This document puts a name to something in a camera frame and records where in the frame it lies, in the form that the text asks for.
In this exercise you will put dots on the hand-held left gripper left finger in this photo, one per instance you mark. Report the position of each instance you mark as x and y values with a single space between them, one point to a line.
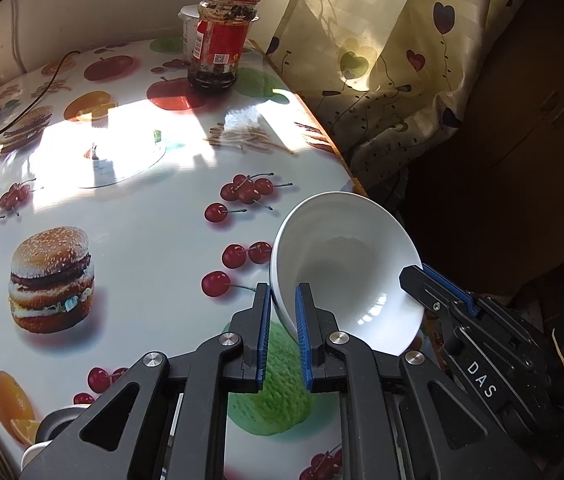
263 330

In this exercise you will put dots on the heart print curtain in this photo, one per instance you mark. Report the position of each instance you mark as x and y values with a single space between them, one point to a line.
412 85

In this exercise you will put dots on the brown wooden cabinet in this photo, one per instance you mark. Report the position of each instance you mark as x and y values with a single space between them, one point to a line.
537 110

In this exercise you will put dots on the small steel bowl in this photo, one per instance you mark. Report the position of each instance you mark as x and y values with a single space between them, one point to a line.
51 427

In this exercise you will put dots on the red label sauce jar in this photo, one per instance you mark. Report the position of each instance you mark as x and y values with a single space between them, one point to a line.
221 40

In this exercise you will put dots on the small white dish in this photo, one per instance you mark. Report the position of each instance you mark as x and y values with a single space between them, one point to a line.
31 455

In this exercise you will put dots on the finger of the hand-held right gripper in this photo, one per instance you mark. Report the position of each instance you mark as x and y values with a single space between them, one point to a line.
454 292
432 295

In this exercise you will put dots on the round clear disc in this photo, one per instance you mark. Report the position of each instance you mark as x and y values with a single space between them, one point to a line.
126 170

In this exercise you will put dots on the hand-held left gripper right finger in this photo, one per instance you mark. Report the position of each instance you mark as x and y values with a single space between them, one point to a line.
302 335

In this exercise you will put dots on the white bowl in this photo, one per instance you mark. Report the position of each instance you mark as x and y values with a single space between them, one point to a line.
347 260

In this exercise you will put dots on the white plastic cup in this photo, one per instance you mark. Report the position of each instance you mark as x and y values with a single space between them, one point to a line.
189 30

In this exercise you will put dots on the fruit print tablecloth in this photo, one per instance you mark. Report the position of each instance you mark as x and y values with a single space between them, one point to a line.
136 210

